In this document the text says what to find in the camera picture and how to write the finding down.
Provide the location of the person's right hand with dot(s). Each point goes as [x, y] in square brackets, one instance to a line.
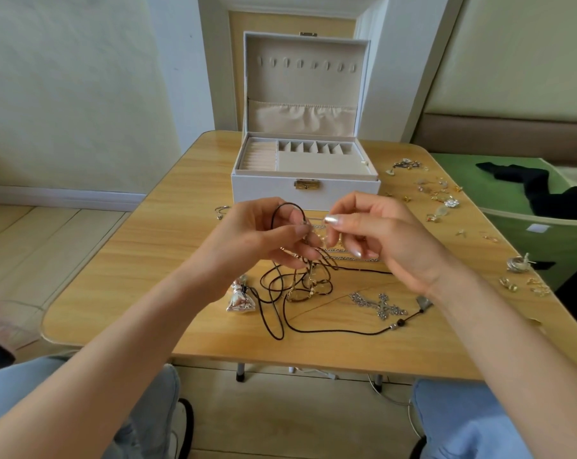
[403, 243]

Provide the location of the person's left hand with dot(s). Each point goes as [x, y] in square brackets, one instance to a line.
[250, 243]

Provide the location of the small earrings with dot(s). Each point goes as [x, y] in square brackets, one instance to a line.
[407, 163]

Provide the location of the white jewelry box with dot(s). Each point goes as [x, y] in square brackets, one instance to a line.
[303, 76]

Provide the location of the person's right forearm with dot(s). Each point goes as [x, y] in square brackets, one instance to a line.
[523, 368]

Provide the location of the person's left forearm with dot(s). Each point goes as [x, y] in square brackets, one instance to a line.
[88, 377]

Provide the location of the black cloth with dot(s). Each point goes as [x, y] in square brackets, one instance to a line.
[552, 198]

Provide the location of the beige padded wall panel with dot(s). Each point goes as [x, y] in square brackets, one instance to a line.
[518, 62]

